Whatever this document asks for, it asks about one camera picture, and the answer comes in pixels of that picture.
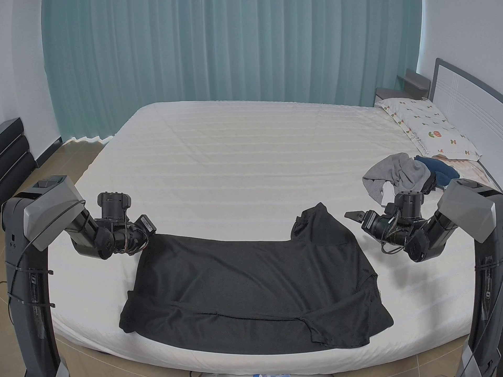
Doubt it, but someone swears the white printed pillow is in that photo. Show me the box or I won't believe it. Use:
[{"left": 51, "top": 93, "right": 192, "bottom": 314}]
[{"left": 374, "top": 97, "right": 483, "bottom": 161}]

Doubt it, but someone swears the black T-shirt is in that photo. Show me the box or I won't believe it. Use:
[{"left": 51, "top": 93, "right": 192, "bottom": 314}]
[{"left": 119, "top": 201, "right": 395, "bottom": 348}]

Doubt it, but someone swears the black chest of drawers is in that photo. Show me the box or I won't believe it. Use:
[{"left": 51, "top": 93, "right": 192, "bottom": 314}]
[{"left": 0, "top": 117, "right": 39, "bottom": 207}]

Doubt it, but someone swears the pile of clothes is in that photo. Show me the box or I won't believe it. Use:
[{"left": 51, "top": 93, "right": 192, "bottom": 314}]
[{"left": 362, "top": 152, "right": 461, "bottom": 207}]

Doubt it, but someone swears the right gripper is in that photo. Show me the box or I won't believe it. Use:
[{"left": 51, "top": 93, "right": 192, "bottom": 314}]
[{"left": 344, "top": 209, "right": 398, "bottom": 245}]

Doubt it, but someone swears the grey bedside table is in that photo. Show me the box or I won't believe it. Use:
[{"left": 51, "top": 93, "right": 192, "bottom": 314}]
[{"left": 375, "top": 68, "right": 432, "bottom": 102}]

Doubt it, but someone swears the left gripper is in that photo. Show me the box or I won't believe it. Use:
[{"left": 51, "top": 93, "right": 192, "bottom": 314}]
[{"left": 119, "top": 214, "right": 158, "bottom": 253}]

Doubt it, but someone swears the blue-green curtain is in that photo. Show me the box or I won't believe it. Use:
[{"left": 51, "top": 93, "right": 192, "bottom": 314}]
[{"left": 41, "top": 0, "right": 423, "bottom": 141}]

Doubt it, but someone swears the bed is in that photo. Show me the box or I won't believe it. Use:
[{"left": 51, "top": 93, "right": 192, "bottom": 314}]
[{"left": 46, "top": 57, "right": 503, "bottom": 373}]

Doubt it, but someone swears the black cable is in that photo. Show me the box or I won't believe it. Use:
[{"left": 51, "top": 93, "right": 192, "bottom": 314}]
[
  {"left": 379, "top": 238, "right": 408, "bottom": 255},
  {"left": 6, "top": 199, "right": 86, "bottom": 321}
]

